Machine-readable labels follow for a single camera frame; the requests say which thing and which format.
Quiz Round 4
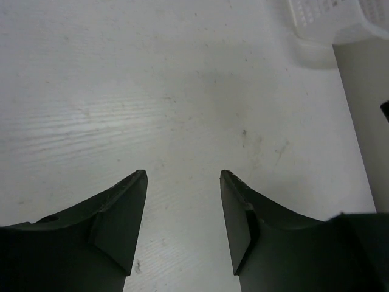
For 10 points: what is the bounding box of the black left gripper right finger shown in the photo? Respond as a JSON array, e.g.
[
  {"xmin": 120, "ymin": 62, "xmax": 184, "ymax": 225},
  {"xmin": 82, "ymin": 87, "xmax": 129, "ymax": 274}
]
[{"xmin": 220, "ymin": 170, "xmax": 388, "ymax": 291}]

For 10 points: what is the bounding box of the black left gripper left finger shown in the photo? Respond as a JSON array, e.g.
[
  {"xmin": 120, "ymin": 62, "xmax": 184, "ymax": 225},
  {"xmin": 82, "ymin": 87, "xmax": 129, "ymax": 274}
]
[{"xmin": 1, "ymin": 170, "xmax": 148, "ymax": 291}]

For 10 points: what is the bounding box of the white plastic basket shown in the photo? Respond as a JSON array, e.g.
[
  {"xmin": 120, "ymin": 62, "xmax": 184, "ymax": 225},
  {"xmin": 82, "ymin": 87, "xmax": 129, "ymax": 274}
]
[{"xmin": 277, "ymin": 1, "xmax": 388, "ymax": 69}]

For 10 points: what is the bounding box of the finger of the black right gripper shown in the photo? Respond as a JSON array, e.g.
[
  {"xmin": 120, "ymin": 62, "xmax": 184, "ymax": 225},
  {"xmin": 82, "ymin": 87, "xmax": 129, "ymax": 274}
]
[{"xmin": 380, "ymin": 100, "xmax": 389, "ymax": 122}]

